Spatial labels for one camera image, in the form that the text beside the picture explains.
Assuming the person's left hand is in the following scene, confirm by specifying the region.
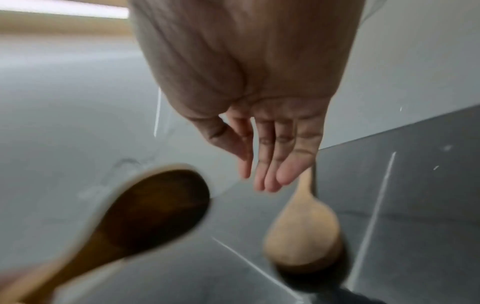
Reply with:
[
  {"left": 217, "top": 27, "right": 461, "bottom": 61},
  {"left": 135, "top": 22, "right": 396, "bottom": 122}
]
[{"left": 0, "top": 263, "right": 50, "bottom": 304}]

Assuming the orange wooden spatula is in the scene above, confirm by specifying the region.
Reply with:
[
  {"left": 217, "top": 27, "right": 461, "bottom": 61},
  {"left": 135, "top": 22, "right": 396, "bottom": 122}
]
[{"left": 262, "top": 166, "right": 344, "bottom": 274}]

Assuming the wooden overhead cabinet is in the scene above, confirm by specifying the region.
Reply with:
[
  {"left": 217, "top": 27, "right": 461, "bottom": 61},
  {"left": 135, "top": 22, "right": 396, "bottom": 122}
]
[{"left": 0, "top": 10, "right": 134, "bottom": 36}]

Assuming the brown wooden spatula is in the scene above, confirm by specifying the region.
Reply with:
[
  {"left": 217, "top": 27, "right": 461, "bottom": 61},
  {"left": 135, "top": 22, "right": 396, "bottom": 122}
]
[{"left": 0, "top": 169, "right": 212, "bottom": 304}]

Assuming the person's right hand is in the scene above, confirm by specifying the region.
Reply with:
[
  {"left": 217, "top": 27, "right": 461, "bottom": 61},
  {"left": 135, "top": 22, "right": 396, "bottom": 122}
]
[{"left": 127, "top": 0, "right": 367, "bottom": 193}]

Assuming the LED light strip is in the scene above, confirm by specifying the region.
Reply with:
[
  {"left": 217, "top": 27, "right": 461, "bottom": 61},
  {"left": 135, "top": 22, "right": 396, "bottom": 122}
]
[{"left": 0, "top": 0, "right": 131, "bottom": 19}]

